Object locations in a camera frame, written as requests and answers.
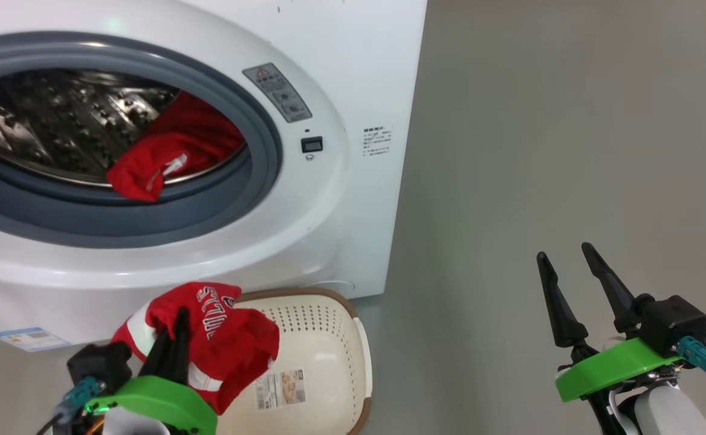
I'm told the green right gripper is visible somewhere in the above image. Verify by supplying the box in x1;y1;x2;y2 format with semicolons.
536;242;683;402

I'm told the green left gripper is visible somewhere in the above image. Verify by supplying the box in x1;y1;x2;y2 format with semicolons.
85;307;218;435

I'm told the red jersey with white lettering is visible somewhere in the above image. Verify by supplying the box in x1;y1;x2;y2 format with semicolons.
111;281;281;416

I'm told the plain red garment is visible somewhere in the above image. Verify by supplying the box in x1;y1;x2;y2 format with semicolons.
106;91;246;203

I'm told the basket product label sticker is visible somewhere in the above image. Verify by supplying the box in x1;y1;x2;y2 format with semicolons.
255;370;306;411

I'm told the cream perforated laundry basket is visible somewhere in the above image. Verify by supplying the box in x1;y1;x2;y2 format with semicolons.
214;288;373;435

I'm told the white front-load washing machine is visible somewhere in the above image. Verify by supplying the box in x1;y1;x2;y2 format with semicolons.
0;0;429;352

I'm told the blue energy label sticker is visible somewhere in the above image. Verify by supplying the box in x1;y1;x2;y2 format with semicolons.
0;326;71;352

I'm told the left cable with teal connector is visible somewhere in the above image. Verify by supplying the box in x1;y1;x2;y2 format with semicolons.
36;376;103;435

